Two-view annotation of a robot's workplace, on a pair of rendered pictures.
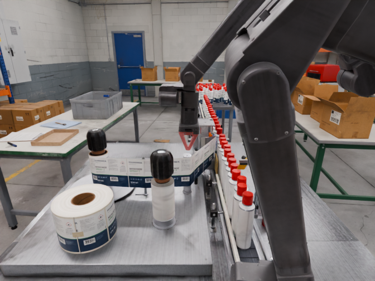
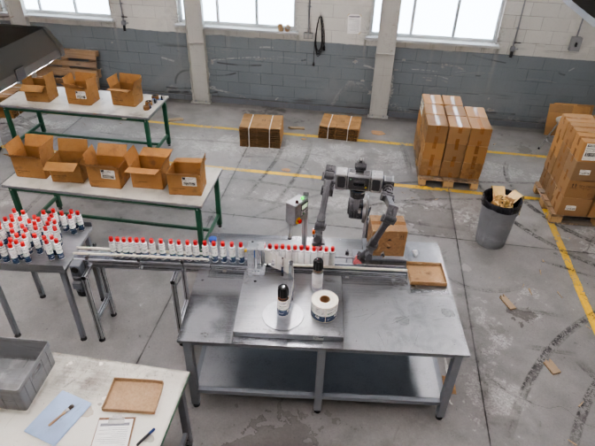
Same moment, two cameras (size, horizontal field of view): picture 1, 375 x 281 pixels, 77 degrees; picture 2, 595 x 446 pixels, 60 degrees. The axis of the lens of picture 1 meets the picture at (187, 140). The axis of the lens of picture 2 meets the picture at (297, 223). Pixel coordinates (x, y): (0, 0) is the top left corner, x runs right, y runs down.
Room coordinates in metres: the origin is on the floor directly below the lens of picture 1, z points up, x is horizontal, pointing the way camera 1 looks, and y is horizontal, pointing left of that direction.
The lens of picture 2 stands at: (0.84, 3.14, 3.69)
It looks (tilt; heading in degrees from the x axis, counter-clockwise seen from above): 35 degrees down; 272
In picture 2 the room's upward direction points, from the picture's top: 2 degrees clockwise
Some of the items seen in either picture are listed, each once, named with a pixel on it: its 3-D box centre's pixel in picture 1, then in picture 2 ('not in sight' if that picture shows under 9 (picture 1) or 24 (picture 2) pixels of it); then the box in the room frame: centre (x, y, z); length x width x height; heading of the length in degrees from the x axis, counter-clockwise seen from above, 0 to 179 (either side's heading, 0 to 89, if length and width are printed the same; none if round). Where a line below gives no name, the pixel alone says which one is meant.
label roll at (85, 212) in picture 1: (86, 216); (324, 306); (0.70, 0.36, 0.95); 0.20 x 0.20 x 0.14
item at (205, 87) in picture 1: (208, 92); (21, 234); (3.31, -0.29, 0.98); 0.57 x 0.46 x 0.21; 90
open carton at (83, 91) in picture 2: not in sight; (80, 89); (4.13, -3.65, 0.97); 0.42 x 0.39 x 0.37; 82
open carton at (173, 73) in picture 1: (172, 73); not in sight; (6.48, 0.40, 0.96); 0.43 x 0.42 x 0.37; 81
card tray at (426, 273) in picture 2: not in sight; (426, 273); (-0.16, -0.19, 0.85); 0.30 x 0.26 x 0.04; 0
